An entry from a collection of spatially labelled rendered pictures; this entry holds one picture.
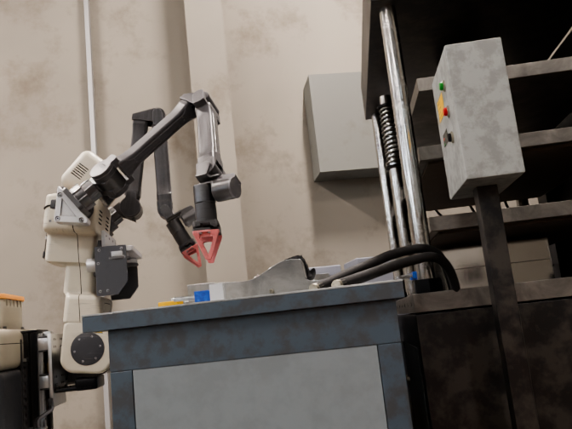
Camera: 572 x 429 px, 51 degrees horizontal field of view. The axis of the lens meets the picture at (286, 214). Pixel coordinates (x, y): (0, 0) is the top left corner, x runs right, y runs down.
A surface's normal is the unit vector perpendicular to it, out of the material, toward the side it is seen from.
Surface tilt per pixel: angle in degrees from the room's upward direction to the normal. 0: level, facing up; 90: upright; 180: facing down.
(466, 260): 90
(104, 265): 90
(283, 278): 90
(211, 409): 90
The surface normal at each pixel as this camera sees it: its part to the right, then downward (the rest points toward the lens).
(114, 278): 0.11, -0.19
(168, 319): -0.11, -0.17
